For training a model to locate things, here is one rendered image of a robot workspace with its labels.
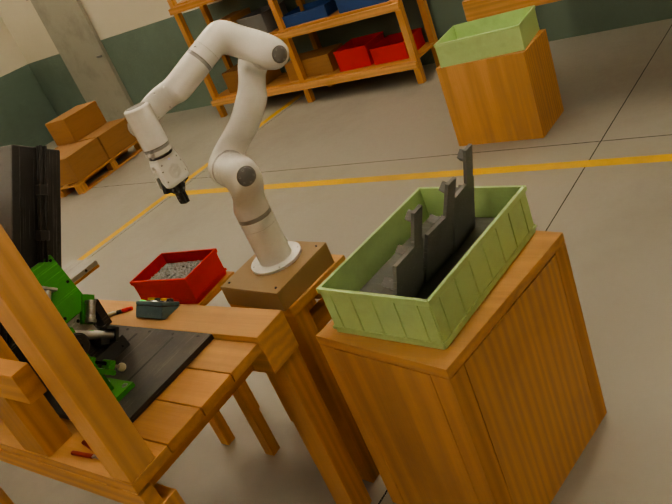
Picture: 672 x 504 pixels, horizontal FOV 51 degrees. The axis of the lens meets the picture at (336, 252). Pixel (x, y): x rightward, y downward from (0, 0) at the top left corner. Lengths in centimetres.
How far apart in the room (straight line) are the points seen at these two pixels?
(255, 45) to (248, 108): 20
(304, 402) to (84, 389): 83
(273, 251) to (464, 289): 72
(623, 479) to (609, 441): 17
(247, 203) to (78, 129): 700
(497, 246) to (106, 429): 121
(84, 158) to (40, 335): 701
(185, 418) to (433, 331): 72
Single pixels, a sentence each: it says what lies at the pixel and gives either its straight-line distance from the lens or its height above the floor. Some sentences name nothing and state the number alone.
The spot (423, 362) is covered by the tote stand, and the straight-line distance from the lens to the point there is 195.
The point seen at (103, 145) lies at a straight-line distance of 889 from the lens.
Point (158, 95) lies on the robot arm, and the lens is 227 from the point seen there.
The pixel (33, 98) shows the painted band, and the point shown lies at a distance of 1286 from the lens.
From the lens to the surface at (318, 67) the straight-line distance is 791.
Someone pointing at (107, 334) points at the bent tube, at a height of 97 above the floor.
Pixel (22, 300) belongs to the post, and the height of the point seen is 144.
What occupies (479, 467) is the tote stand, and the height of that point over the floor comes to 41.
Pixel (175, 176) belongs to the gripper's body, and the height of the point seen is 138.
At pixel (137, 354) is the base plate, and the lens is 242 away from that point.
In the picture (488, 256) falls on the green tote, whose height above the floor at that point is 89.
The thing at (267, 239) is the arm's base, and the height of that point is 104.
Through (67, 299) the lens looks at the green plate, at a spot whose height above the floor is 113.
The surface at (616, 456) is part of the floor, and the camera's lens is 267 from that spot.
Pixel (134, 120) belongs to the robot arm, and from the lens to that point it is 219.
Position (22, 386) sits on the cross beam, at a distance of 183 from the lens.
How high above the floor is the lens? 196
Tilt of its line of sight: 26 degrees down
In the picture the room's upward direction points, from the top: 23 degrees counter-clockwise
